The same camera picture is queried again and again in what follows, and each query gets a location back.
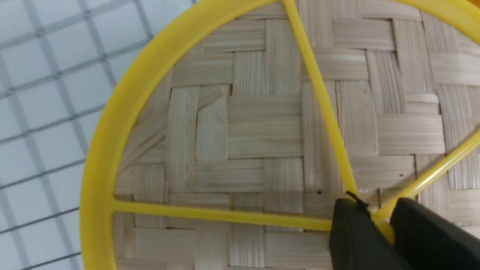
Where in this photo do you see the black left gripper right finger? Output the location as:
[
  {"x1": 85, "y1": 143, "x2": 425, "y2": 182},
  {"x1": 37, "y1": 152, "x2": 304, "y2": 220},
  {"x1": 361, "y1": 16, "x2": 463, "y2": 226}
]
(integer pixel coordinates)
[{"x1": 390, "y1": 198, "x2": 480, "y2": 270}]

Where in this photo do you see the white black grid tablecloth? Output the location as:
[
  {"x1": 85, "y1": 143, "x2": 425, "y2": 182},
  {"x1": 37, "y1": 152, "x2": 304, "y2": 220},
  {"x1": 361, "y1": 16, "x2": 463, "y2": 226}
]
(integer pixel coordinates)
[{"x1": 0, "y1": 0, "x2": 195, "y2": 270}]

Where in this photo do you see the yellow woven bamboo steamer lid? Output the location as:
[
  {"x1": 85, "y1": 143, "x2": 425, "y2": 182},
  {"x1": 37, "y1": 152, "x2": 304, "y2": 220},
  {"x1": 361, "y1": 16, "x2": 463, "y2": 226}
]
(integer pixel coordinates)
[{"x1": 79, "y1": 0, "x2": 479, "y2": 270}]

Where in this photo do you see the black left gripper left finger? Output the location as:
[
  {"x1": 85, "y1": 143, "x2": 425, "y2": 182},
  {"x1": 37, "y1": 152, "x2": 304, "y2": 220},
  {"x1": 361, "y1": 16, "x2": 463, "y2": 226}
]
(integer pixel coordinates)
[{"x1": 329, "y1": 191, "x2": 412, "y2": 270}]

